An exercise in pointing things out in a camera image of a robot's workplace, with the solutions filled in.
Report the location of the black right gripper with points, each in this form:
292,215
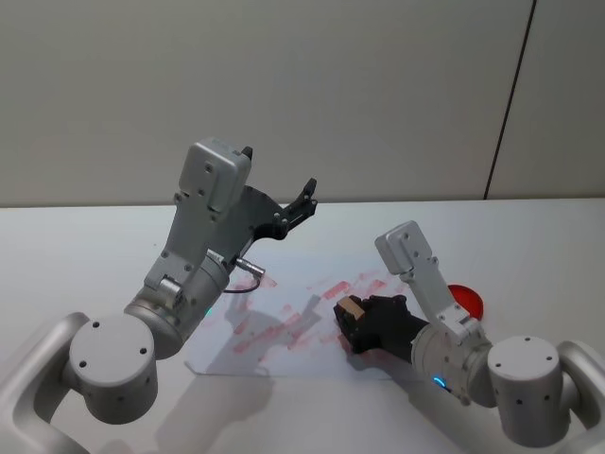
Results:
392,331

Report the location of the clear sheet with red marks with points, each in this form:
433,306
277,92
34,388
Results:
293,288

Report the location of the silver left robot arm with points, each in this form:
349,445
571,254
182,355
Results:
113,359

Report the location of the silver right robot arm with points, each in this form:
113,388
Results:
520,373

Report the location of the small tan eraser block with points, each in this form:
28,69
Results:
350,306

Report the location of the round red disc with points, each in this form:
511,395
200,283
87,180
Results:
470,299

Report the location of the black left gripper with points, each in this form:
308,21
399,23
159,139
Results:
262,213

